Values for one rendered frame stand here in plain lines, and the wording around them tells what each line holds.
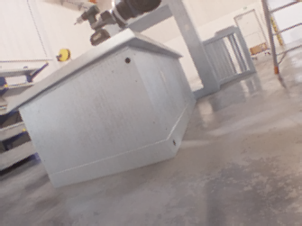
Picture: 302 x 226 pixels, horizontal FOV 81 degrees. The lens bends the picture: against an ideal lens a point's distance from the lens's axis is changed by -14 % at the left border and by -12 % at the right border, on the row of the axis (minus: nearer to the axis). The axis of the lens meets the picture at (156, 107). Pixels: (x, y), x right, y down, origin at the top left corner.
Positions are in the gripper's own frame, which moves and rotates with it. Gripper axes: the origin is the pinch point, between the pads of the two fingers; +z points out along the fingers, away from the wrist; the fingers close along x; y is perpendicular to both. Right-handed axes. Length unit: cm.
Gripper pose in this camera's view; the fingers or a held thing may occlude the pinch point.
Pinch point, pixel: (96, 26)
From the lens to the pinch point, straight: 130.4
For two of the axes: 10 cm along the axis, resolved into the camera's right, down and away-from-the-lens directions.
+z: -8.7, 3.3, 3.6
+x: -3.0, 2.1, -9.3
